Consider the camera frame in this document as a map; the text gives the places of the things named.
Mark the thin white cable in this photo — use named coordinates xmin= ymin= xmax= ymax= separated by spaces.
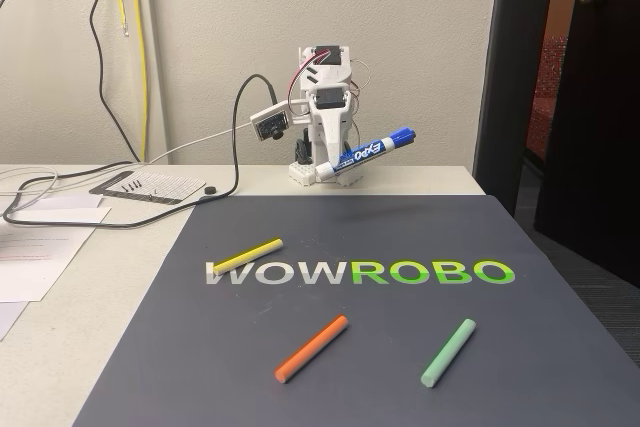
xmin=0 ymin=124 xmax=254 ymax=213

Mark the green chalk stick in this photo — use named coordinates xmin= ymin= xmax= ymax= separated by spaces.
xmin=420 ymin=317 xmax=477 ymax=389

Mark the black camera cable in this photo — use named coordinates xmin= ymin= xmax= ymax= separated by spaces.
xmin=2 ymin=74 xmax=279 ymax=229

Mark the dark door frame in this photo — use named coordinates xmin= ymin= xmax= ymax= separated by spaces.
xmin=472 ymin=0 xmax=559 ymax=219

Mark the blue Expo dry-erase marker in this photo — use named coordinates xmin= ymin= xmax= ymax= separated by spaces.
xmin=313 ymin=125 xmax=417 ymax=181

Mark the pale lavender paper sheet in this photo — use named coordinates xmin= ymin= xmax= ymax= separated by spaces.
xmin=0 ymin=300 xmax=30 ymax=342

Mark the striped magnetic screw mat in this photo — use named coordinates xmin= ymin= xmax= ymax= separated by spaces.
xmin=88 ymin=170 xmax=207 ymax=206

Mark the yellow chalk stick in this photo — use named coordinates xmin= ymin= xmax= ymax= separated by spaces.
xmin=212 ymin=238 xmax=285 ymax=277

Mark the grey WOWROBO mat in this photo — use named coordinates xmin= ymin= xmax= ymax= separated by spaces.
xmin=72 ymin=194 xmax=640 ymax=427

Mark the dark brown door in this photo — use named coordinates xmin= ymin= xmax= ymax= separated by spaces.
xmin=533 ymin=0 xmax=640 ymax=292

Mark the orange chalk stick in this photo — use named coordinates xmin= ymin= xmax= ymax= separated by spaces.
xmin=273 ymin=315 xmax=350 ymax=385

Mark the printed white paper sheet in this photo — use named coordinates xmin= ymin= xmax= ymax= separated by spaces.
xmin=0 ymin=225 xmax=97 ymax=304

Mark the blank white paper sheet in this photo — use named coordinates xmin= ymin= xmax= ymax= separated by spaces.
xmin=0 ymin=205 xmax=113 ymax=231
xmin=34 ymin=195 xmax=104 ymax=210

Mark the long yellow wire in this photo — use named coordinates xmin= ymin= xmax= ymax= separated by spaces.
xmin=129 ymin=0 xmax=149 ymax=162

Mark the white gripper camera module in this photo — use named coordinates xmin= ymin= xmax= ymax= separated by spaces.
xmin=249 ymin=100 xmax=292 ymax=143

